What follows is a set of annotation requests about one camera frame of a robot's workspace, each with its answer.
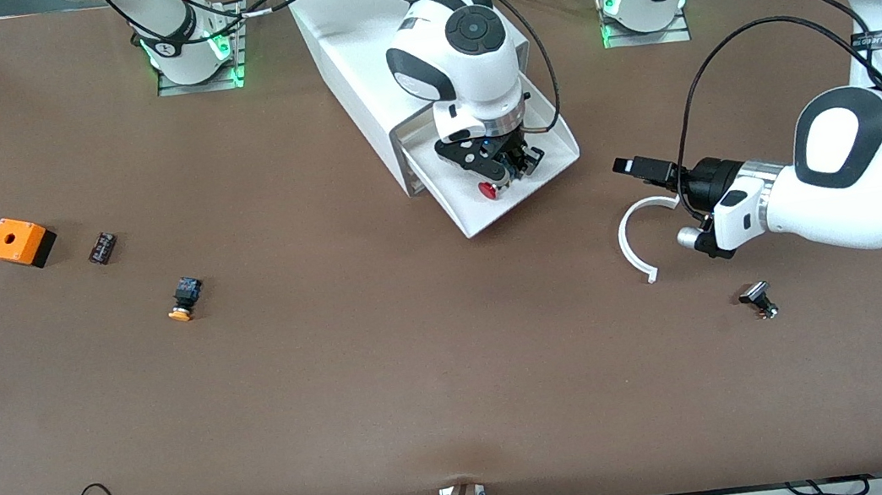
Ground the red push button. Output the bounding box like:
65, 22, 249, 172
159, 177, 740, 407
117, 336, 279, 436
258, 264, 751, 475
479, 170, 516, 201

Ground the yellow push button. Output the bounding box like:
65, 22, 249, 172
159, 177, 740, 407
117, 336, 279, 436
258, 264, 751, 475
163, 275, 208, 324

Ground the white curved plastic arc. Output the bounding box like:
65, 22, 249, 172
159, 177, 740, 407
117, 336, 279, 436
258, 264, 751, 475
613, 192, 694, 288

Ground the small black contact block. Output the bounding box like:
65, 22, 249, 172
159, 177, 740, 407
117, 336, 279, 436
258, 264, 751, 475
86, 231, 122, 266

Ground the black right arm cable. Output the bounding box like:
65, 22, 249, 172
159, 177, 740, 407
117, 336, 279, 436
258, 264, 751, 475
93, 0, 566, 193

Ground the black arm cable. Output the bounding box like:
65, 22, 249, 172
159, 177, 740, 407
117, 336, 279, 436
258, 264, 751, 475
651, 0, 882, 226
93, 0, 566, 193

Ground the black head silver switch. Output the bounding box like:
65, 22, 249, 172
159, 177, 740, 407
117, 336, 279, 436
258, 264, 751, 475
737, 280, 781, 324

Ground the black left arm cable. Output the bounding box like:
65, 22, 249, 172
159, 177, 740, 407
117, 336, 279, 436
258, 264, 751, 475
651, 0, 882, 226

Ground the aluminium right arm base plate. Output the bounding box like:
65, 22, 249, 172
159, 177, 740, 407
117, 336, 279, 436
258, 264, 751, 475
146, 0, 256, 99

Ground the orange button enclosure box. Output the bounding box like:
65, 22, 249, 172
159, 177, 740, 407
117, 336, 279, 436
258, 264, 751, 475
0, 212, 61, 274

